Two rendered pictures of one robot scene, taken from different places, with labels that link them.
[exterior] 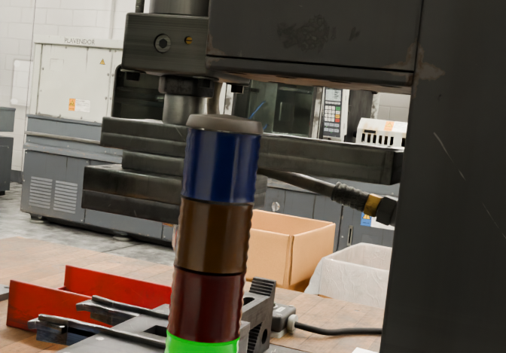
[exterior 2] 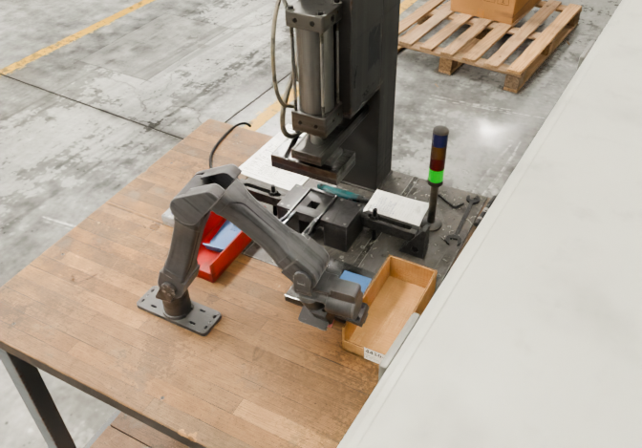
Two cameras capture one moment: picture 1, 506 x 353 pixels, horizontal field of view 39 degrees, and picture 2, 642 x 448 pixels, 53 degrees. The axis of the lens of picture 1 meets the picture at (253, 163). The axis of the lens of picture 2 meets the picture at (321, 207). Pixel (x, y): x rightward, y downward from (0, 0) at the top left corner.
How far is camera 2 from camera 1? 164 cm
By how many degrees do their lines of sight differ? 81
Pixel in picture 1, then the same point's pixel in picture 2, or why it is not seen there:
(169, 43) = (334, 118)
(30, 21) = not seen: outside the picture
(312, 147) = (357, 117)
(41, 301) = (224, 258)
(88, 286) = not seen: hidden behind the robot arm
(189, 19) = (338, 108)
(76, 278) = not seen: hidden behind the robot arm
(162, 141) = (333, 148)
